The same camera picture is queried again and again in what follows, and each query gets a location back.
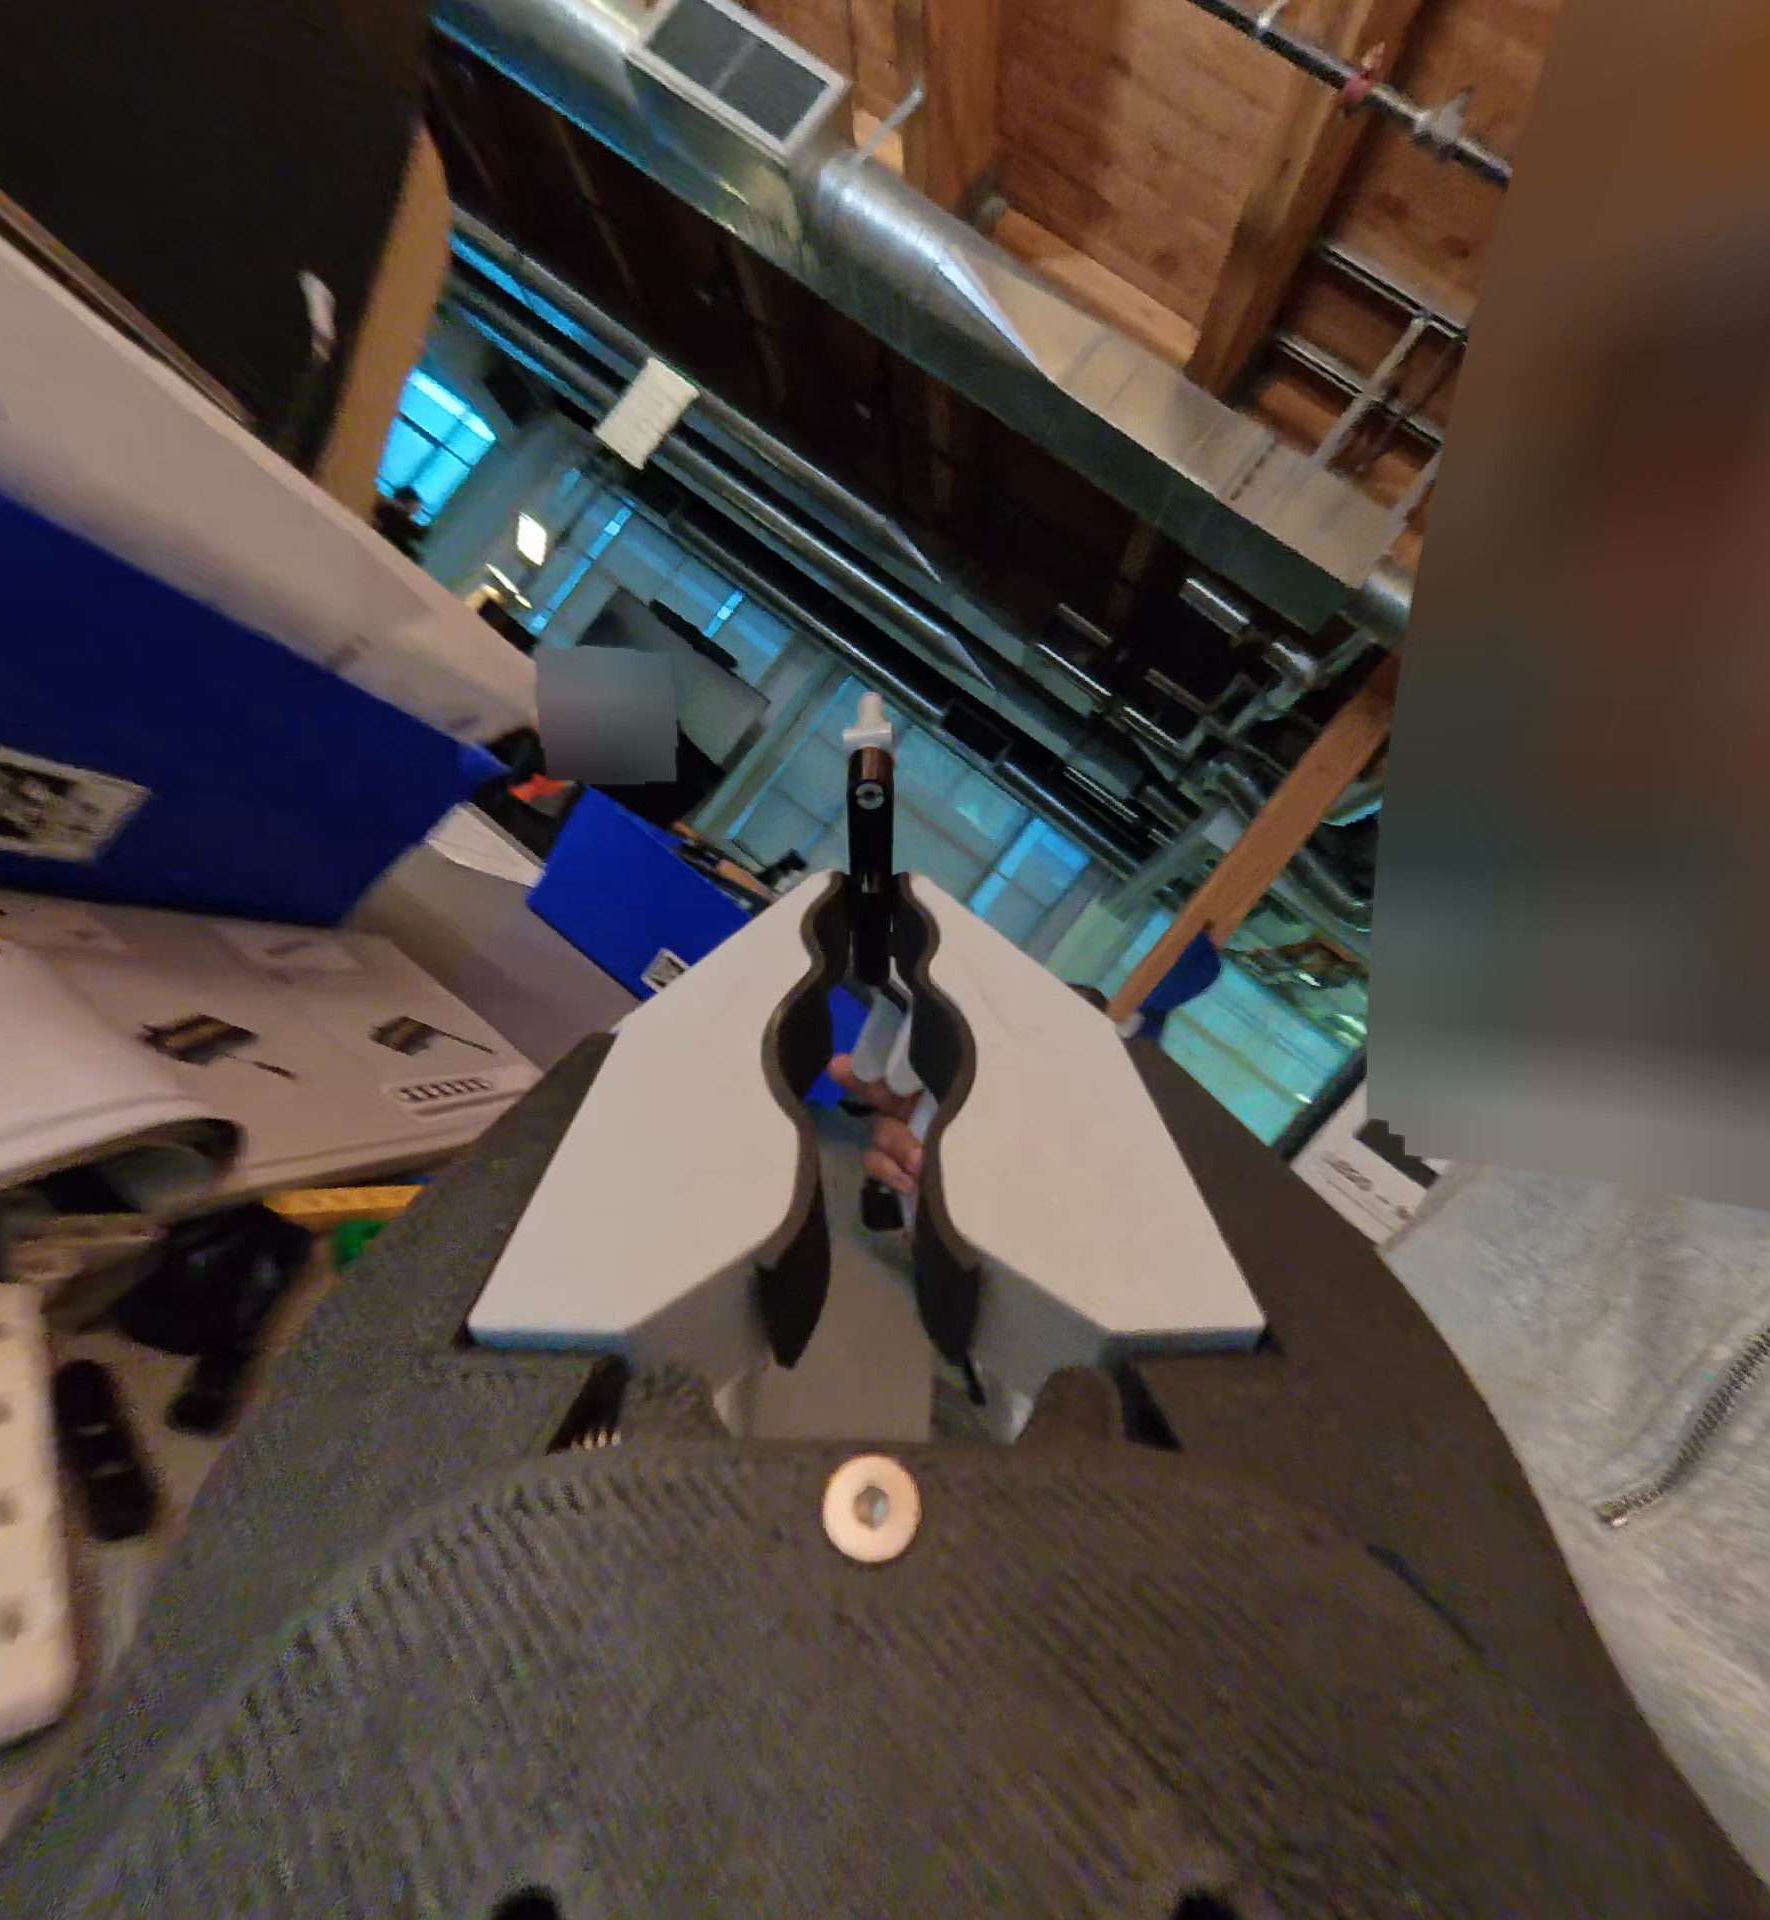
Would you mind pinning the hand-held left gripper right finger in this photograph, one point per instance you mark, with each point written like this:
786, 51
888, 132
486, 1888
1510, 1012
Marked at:
1080, 1184

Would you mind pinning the open lego instruction booklet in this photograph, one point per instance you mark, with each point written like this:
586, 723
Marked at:
271, 1035

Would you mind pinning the black lego part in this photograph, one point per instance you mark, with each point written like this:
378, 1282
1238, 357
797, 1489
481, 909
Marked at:
220, 1274

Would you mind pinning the framed black white tag sign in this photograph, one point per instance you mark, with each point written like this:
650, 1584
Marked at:
1365, 1178

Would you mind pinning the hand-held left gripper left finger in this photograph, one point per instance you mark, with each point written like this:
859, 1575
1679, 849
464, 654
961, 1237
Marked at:
645, 1184

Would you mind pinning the small blue plastic bin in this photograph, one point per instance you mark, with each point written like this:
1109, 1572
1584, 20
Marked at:
631, 885

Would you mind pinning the metal ventilation duct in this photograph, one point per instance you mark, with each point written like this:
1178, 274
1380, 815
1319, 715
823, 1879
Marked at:
1065, 344

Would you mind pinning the small black lego connector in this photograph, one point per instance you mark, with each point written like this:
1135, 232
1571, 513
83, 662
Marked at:
104, 1448

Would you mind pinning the white instruction sheet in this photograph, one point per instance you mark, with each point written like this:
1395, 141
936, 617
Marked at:
150, 464

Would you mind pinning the long yellow lego beam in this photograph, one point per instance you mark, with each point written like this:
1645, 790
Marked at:
353, 1205

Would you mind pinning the hanging white paper sign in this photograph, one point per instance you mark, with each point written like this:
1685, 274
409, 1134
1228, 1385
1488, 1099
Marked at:
648, 410

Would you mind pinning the slanted wooden post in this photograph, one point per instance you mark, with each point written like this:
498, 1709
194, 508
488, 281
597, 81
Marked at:
1261, 840

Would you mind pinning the black lego axle white tip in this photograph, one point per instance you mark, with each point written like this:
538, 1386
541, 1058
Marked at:
874, 854

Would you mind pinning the green lego gear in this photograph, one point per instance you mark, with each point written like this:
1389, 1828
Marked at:
360, 1241

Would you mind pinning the large blue plastic bin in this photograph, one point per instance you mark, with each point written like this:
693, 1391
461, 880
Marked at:
212, 720

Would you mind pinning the person's right hand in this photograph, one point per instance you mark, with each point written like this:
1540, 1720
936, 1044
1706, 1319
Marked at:
894, 1147

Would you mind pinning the grey zip hoodie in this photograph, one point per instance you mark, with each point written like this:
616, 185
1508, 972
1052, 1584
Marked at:
1651, 1469

